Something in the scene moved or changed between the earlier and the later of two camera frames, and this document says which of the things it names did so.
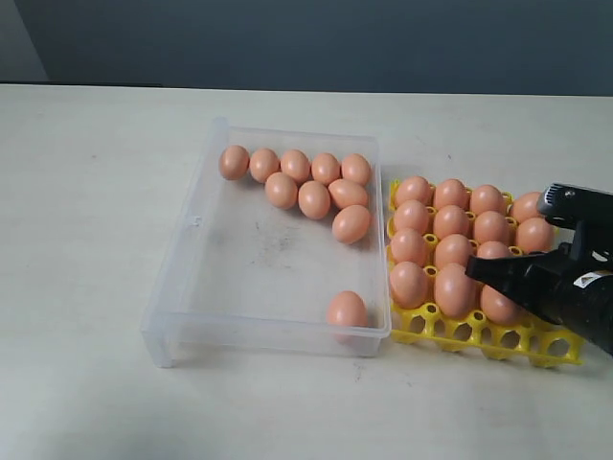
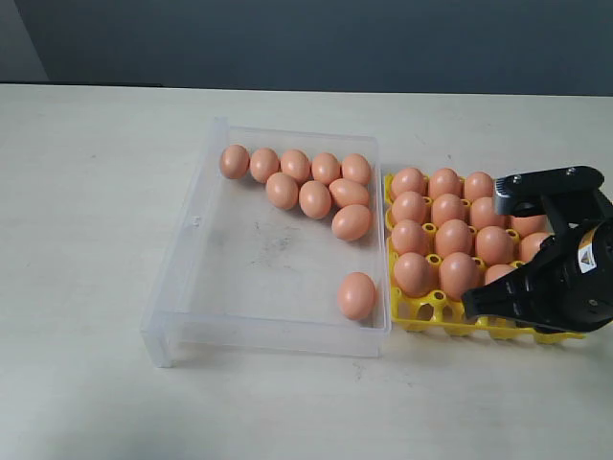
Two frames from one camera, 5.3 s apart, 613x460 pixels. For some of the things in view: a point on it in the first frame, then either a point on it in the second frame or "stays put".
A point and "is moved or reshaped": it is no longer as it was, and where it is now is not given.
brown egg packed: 451,192 → 444,181
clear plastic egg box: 283,249 stays put
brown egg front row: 348,316 → 356,295
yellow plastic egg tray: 433,232 is moved or reshaped
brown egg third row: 411,215 is moved or reshaped
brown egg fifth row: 453,248 is moved or reshaped
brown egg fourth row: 492,226 → 483,213
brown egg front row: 409,285 is moved or reshaped
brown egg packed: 487,198 → 479,184
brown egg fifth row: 535,235 is moved or reshaped
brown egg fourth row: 450,219 → 445,207
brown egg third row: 313,199 stays put
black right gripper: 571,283 → 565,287
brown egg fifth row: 409,244 is moved or reshaped
